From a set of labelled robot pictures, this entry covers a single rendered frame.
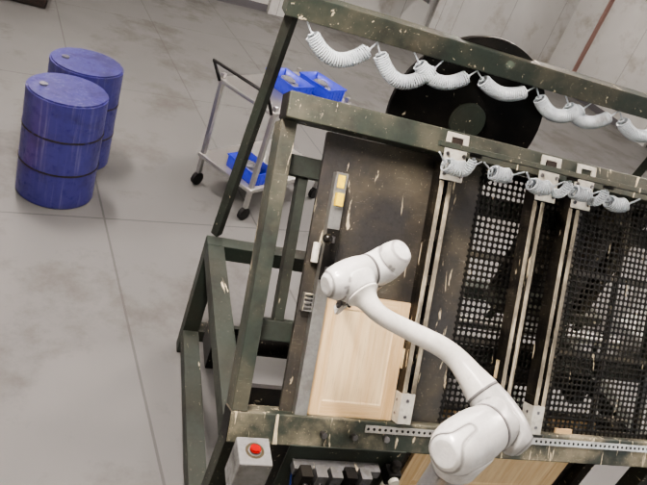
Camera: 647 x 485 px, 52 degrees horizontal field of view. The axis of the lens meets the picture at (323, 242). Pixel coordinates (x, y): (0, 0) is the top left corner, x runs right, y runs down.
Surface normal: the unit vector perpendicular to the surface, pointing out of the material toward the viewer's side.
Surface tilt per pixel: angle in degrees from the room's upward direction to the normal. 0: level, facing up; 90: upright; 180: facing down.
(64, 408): 0
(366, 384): 59
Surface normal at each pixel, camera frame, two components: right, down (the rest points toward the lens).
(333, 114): 0.32, 0.07
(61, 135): 0.22, 0.57
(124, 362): 0.32, -0.81
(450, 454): -0.69, 0.04
